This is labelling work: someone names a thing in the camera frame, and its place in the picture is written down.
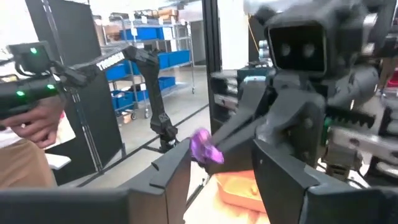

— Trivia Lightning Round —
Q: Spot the metal shelf rack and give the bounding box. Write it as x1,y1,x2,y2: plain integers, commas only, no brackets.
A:
102,12,197,121

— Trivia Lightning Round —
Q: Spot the brown cardboard box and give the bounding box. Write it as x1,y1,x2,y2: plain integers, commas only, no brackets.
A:
157,7,180,20

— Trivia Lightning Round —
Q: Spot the person's hand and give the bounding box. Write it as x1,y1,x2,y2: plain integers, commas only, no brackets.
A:
0,95,68,149

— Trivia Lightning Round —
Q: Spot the black leader gripper handle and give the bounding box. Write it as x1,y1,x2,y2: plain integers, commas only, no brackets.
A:
0,40,103,121

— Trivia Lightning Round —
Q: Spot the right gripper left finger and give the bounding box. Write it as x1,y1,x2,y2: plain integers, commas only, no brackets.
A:
0,139,192,224

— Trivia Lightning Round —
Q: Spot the person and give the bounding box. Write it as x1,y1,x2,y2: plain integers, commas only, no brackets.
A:
0,93,77,190

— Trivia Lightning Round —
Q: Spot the orange plastic bin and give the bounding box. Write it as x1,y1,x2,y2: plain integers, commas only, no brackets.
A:
215,170,269,214

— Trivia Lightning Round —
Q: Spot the black partition panel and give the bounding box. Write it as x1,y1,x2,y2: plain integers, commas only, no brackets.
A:
24,0,125,186

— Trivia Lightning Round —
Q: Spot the blue storage bin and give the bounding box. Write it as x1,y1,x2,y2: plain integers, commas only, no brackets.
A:
123,26,165,41
157,76,177,91
157,49,191,70
104,60,141,82

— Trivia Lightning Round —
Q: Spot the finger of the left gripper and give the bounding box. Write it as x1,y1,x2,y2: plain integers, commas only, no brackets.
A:
205,88,326,175
211,77,280,146

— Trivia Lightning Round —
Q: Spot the translucent purple witch hat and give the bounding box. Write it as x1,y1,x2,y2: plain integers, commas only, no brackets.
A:
189,127,225,166

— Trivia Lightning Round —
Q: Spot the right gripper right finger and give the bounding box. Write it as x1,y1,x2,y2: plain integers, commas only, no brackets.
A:
251,139,398,224

